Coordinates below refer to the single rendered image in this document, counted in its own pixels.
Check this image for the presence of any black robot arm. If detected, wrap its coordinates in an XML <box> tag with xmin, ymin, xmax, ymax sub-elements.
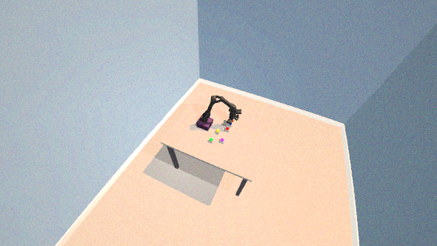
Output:
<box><xmin>201</xmin><ymin>95</ymin><xmax>241</xmax><ymax>123</ymax></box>

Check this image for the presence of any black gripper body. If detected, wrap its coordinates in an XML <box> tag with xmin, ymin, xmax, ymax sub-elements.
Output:
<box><xmin>227</xmin><ymin>113</ymin><xmax>236</xmax><ymax>124</ymax></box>

